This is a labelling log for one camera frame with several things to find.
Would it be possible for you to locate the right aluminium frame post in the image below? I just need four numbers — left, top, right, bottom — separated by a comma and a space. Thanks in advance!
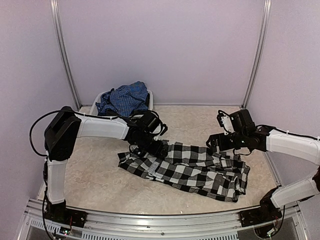
241, 0, 272, 109

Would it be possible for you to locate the black white plaid shirt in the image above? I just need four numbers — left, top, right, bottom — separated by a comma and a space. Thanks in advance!
118, 141, 250, 203

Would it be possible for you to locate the blue checkered shirt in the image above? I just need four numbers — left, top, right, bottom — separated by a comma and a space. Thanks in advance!
95, 81, 149, 117

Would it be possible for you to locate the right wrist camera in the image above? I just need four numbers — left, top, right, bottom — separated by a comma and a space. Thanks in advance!
216, 110, 234, 135

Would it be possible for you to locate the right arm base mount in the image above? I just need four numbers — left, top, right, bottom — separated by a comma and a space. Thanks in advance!
239, 196, 283, 228

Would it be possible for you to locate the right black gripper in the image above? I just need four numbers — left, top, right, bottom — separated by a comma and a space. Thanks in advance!
206, 131, 247, 152

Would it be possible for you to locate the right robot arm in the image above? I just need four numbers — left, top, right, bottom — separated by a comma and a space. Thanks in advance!
206, 109, 320, 222

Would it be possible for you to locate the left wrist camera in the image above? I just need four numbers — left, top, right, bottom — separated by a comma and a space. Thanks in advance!
129, 144, 146, 158

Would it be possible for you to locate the white plastic basket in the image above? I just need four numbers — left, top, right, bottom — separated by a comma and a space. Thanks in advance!
89, 90, 154, 116

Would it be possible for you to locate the front aluminium rail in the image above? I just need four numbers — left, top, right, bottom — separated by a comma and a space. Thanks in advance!
16, 199, 309, 240

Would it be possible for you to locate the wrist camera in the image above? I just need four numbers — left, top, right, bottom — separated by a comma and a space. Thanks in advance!
129, 144, 146, 158
216, 110, 234, 135

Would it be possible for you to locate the left aluminium frame post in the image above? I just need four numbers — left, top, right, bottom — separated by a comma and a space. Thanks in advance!
49, 0, 82, 110

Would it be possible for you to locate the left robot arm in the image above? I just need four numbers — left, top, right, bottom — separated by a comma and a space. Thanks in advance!
29, 106, 168, 223

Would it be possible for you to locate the aluminium frame post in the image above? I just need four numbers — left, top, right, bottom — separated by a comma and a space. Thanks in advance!
241, 0, 272, 109
49, 0, 82, 110

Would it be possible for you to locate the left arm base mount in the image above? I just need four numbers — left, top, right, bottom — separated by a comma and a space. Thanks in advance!
44, 196, 88, 228

